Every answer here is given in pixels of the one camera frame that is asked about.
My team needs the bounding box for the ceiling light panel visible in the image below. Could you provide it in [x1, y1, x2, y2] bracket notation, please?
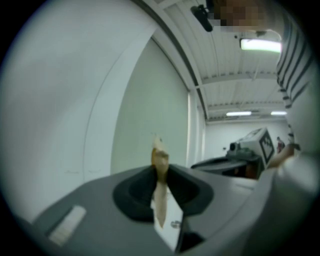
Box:
[239, 37, 283, 54]

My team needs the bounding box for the black head-worn camera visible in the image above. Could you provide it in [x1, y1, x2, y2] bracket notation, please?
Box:
[190, 4, 214, 33]

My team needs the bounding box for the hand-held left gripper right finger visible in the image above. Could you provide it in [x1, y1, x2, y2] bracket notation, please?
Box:
[167, 164, 276, 256]

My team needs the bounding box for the wooden toothbrush from beige cup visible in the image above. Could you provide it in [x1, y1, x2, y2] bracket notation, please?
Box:
[149, 133, 171, 230]

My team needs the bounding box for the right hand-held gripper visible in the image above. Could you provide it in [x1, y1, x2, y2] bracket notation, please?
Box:
[190, 126, 276, 179]

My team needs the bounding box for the striped long-sleeve shirt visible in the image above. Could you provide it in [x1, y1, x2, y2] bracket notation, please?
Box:
[275, 14, 320, 156]

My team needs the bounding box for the person's right forearm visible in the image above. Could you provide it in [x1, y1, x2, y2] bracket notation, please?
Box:
[268, 144, 296, 169]

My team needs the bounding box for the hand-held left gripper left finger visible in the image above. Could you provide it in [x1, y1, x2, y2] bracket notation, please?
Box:
[32, 164, 176, 256]

